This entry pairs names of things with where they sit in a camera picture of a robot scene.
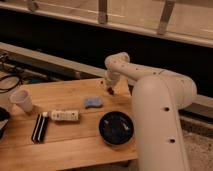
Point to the blue sponge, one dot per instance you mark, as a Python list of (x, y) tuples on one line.
[(93, 102)]

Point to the dark object at left edge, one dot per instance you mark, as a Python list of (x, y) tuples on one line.
[(4, 118)]

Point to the black round bowl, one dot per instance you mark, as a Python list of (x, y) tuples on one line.
[(116, 128)]

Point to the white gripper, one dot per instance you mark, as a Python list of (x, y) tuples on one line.
[(111, 78)]

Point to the white rectangular remote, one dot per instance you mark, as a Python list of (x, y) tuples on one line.
[(64, 115)]

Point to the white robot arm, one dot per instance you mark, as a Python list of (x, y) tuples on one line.
[(157, 96)]

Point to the translucent plastic cup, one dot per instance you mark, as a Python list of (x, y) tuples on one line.
[(22, 99)]

